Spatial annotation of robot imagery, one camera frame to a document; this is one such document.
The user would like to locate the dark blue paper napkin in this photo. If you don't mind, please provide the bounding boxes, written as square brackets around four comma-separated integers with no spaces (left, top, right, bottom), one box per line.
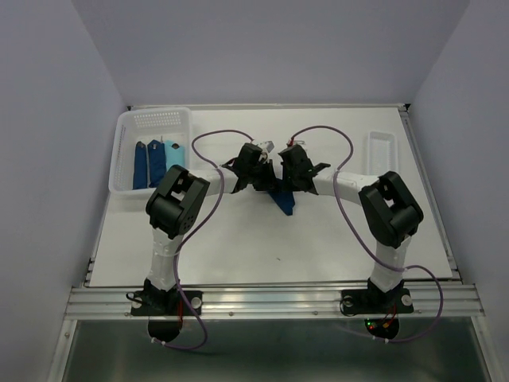
[268,191,295,216]

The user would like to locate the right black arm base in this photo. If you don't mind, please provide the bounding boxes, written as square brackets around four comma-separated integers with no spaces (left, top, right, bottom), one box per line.
[340,285,414,340]

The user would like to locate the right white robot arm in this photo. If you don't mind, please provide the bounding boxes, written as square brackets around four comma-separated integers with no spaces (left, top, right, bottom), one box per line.
[279,145,424,314]

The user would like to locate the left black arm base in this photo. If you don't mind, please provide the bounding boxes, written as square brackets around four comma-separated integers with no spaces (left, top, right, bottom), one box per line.
[126,288,193,348]

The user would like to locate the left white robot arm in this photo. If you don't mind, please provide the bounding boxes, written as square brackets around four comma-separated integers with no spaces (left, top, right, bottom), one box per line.
[131,141,277,316]

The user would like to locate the light blue napkin roll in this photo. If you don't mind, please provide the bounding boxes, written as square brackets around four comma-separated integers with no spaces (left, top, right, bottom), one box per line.
[164,140,185,170]

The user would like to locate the dark blue napkin roll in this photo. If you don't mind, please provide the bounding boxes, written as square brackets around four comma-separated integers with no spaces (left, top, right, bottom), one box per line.
[147,139,166,188]
[132,141,148,190]

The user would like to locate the white utensil tray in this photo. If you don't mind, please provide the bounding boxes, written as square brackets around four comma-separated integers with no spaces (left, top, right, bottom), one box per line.
[366,131,399,175]

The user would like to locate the white perforated plastic basket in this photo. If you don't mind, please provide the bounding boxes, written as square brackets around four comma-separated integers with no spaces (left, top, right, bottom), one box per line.
[108,107,192,197]

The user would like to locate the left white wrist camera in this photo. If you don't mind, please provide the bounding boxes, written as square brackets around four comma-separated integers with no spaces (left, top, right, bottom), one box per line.
[258,141,274,153]

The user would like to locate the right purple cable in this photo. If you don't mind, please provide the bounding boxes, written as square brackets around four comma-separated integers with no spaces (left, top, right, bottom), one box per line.
[286,126,446,345]

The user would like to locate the purple cable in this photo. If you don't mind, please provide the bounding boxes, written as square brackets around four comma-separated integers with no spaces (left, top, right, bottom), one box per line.
[286,126,446,345]
[149,129,255,351]

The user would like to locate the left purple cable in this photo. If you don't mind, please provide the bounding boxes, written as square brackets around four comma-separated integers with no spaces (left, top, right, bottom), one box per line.
[149,129,255,351]

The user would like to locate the aluminium front rail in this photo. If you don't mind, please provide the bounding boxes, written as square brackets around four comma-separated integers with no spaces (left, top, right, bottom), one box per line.
[64,281,485,321]

